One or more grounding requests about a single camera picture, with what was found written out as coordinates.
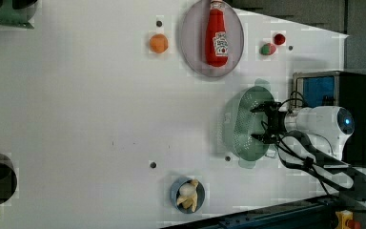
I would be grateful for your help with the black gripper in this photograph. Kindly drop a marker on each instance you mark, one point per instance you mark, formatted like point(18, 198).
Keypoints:
point(276, 122)

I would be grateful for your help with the green plastic strainer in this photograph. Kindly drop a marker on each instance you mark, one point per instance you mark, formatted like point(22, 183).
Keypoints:
point(240, 123)

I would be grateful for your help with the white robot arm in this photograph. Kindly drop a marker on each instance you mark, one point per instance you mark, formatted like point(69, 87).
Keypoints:
point(312, 140)

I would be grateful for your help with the green enamel pot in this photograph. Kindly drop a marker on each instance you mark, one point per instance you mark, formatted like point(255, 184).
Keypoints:
point(271, 153)

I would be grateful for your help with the silver black toaster oven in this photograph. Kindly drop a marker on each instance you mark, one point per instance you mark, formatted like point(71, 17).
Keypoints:
point(343, 89)

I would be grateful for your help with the red green strawberry toy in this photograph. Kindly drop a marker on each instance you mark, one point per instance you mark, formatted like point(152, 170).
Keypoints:
point(268, 49)

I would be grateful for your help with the red ketchup bottle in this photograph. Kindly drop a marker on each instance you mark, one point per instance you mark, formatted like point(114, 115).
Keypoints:
point(216, 43)

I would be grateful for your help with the peeled banana toy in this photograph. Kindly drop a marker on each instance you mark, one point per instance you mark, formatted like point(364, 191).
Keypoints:
point(188, 196)

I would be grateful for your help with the blue bowl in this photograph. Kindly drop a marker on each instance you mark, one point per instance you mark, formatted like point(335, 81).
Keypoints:
point(174, 194)

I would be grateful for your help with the grey round plate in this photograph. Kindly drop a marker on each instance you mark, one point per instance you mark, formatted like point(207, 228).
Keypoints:
point(193, 36)

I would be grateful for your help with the yellow red emergency button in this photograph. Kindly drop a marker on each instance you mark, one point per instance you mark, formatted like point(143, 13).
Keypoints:
point(346, 220)

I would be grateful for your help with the orange fruit toy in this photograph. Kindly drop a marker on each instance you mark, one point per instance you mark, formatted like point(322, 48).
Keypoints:
point(159, 43)

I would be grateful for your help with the green mount bracket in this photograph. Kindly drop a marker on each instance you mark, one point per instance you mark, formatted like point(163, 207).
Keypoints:
point(17, 13)

